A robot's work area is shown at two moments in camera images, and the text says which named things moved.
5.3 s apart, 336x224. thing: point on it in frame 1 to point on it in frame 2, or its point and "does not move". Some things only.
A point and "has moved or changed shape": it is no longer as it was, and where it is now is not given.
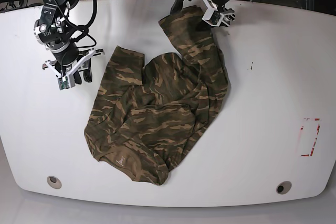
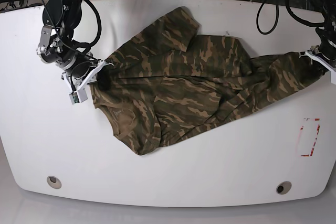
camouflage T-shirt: (145, 117) has moved or changed shape
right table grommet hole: (283, 187) does not move
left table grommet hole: (54, 182) does not move
